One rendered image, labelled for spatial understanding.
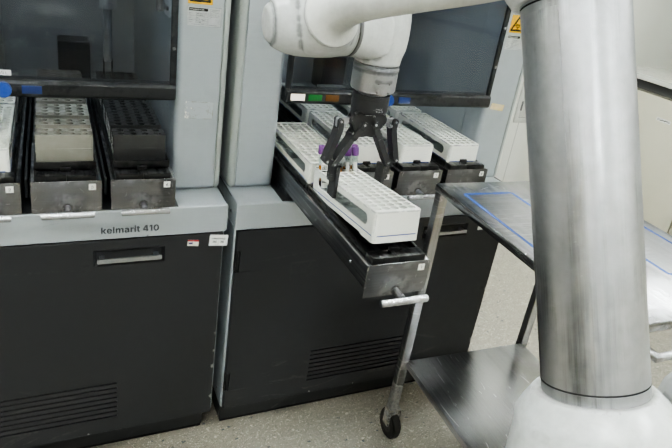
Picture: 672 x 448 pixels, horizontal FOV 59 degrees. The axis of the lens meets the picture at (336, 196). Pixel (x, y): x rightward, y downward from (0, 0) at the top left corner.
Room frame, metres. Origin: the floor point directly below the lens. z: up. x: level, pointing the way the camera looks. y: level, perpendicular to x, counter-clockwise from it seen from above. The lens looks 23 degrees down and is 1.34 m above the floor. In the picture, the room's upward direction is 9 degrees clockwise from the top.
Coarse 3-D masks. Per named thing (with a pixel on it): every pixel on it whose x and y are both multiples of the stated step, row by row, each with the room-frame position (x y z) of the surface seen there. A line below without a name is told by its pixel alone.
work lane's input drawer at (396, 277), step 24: (288, 168) 1.36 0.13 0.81; (288, 192) 1.32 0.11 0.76; (312, 192) 1.22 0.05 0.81; (312, 216) 1.18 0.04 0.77; (336, 216) 1.11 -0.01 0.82; (336, 240) 1.07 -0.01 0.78; (360, 240) 1.05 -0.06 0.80; (360, 264) 0.97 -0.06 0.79; (384, 264) 0.96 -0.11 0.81; (408, 264) 0.99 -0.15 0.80; (384, 288) 0.97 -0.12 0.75; (408, 288) 0.99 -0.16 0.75
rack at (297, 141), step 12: (276, 132) 1.48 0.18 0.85; (288, 132) 1.46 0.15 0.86; (300, 132) 1.48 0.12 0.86; (312, 132) 1.50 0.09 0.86; (276, 144) 1.47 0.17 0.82; (288, 144) 1.40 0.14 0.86; (300, 144) 1.39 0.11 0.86; (312, 144) 1.41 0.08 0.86; (324, 144) 1.43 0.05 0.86; (288, 156) 1.39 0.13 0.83; (300, 156) 1.32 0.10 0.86; (312, 156) 1.31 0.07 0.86; (300, 168) 1.32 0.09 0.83; (312, 168) 1.27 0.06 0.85; (312, 180) 1.27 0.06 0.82
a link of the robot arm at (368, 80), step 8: (360, 64) 1.14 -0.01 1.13; (352, 72) 1.16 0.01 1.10; (360, 72) 1.14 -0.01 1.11; (368, 72) 1.13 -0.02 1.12; (376, 72) 1.12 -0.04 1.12; (384, 72) 1.13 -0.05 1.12; (392, 72) 1.14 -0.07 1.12; (352, 80) 1.15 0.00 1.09; (360, 80) 1.13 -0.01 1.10; (368, 80) 1.13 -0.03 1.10; (376, 80) 1.13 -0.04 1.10; (384, 80) 1.13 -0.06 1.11; (392, 80) 1.14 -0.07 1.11; (360, 88) 1.13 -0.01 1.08; (368, 88) 1.13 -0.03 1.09; (376, 88) 1.13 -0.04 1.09; (384, 88) 1.13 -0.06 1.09; (392, 88) 1.15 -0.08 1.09; (376, 96) 1.14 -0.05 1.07; (384, 96) 1.15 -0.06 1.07
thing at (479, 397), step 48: (480, 192) 1.37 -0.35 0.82; (528, 192) 1.42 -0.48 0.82; (432, 240) 1.37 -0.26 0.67; (528, 240) 1.13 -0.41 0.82; (528, 336) 1.55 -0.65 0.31; (432, 384) 1.29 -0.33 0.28; (480, 384) 1.32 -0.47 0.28; (528, 384) 1.36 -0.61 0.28; (384, 432) 1.37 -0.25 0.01; (480, 432) 1.14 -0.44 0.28
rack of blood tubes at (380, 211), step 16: (320, 176) 1.21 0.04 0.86; (352, 176) 1.21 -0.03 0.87; (368, 176) 1.22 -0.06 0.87; (320, 192) 1.20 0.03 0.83; (352, 192) 1.10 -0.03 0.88; (368, 192) 1.10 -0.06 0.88; (384, 192) 1.12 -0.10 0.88; (336, 208) 1.13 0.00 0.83; (352, 208) 1.15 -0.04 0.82; (368, 208) 1.01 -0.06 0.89; (384, 208) 1.03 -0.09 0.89; (400, 208) 1.03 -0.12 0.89; (416, 208) 1.04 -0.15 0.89; (352, 224) 1.06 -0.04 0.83; (368, 224) 1.00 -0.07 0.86; (384, 224) 0.99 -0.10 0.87; (400, 224) 1.01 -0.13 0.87; (416, 224) 1.03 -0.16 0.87; (368, 240) 1.00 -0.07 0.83; (384, 240) 0.99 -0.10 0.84; (400, 240) 1.01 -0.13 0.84
